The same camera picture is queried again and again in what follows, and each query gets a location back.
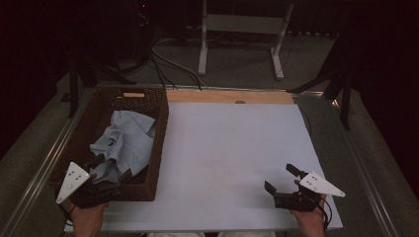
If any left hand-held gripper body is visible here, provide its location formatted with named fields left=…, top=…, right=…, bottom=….
left=55, top=161, right=123, bottom=209

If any aluminium table frame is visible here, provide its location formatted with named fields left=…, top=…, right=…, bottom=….
left=0, top=82, right=399, bottom=237

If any wooden board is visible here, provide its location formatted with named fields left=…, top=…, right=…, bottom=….
left=166, top=89, right=295, bottom=106

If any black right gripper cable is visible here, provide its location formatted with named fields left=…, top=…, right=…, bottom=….
left=315, top=197, right=334, bottom=231

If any black tripod stand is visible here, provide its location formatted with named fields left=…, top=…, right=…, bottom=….
left=60, top=55, right=137, bottom=119

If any black equipment with red light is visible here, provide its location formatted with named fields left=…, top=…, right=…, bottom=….
left=129, top=0, right=157, bottom=62

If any white metal stand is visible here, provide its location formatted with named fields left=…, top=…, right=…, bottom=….
left=197, top=0, right=295, bottom=81

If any person's right hand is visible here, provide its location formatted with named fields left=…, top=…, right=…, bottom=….
left=290, top=194, right=329, bottom=237

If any black floor cable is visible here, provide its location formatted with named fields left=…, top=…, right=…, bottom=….
left=149, top=53, right=179, bottom=91

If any grey floor cable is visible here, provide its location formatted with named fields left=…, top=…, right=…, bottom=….
left=151, top=47, right=207, bottom=89

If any light blue tank top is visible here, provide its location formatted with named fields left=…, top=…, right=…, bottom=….
left=89, top=110, right=157, bottom=185

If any person's left hand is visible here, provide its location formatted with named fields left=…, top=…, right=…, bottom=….
left=68, top=200, right=111, bottom=237

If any black angled stand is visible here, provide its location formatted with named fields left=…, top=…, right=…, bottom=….
left=286, top=29, right=357, bottom=131

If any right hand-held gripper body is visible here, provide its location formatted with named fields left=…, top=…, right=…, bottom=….
left=273, top=171, right=346, bottom=212

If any brown wicker basket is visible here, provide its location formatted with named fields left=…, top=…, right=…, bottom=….
left=47, top=86, right=170, bottom=202

